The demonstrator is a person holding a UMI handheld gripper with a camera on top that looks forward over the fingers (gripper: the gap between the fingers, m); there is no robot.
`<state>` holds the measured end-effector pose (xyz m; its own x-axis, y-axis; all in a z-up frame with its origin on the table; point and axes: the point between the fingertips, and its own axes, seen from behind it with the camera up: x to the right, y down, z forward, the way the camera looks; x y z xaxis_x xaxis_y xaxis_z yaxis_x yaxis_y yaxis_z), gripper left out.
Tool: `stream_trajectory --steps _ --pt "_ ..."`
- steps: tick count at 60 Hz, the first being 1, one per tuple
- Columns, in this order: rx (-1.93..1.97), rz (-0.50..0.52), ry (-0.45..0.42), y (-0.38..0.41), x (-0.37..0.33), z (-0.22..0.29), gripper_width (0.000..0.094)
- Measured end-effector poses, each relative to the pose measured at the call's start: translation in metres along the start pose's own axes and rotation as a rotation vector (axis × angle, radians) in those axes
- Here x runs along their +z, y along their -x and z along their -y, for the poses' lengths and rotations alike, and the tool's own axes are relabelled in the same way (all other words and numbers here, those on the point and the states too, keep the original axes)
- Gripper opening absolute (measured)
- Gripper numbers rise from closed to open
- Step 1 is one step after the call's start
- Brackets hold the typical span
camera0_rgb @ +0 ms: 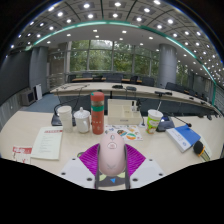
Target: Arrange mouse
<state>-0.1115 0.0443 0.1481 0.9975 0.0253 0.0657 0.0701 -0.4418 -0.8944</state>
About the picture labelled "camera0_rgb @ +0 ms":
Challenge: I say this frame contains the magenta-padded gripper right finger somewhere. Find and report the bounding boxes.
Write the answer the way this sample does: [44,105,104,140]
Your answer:
[124,143,167,190]

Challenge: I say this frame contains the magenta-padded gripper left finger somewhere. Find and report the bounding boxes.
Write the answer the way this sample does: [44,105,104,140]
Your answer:
[59,143,102,190]

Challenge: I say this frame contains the pink computer mouse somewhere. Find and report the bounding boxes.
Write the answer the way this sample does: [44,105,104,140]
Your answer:
[97,132,127,177]

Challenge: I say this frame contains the white paper booklet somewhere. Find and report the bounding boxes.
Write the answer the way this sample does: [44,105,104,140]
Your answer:
[30,125,64,161]

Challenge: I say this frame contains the colourful sticker sheet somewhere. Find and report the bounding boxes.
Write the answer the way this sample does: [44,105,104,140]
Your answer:
[104,124,144,142]

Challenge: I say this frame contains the blue and white book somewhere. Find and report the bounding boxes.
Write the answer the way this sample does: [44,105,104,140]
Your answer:
[165,124,202,154]

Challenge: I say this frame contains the white and green paper cup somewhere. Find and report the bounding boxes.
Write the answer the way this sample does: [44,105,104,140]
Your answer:
[145,108,164,135]

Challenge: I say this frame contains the black conference microphone unit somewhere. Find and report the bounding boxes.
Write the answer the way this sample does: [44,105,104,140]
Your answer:
[156,114,193,133]
[50,111,77,127]

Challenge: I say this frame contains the white lidded mug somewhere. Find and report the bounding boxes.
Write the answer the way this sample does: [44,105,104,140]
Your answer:
[73,106,92,134]

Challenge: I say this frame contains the stack of white paper cups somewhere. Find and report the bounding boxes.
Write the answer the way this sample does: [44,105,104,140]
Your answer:
[57,105,74,133]

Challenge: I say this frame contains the red and white magazine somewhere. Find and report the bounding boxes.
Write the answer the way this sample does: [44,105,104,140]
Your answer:
[12,145,34,164]

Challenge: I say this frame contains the black handheld microphone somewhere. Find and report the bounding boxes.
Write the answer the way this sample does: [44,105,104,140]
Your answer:
[193,140,213,162]

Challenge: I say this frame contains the red bottle with green band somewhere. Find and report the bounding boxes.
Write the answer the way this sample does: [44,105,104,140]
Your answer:
[90,91,106,136]

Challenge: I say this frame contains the beige desk organiser box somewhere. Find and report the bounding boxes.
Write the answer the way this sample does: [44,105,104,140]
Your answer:
[107,98,144,126]

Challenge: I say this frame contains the long curved conference desk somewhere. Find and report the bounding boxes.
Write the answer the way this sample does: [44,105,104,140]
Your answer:
[49,81,219,113]

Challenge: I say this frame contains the white standing board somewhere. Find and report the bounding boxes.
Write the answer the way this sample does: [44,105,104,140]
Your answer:
[34,83,44,101]

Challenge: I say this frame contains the dark office chairs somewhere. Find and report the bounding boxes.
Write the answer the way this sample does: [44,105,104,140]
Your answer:
[68,72,218,101]

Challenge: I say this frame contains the ceiling lights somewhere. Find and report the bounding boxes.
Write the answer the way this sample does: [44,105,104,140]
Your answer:
[9,0,224,88]

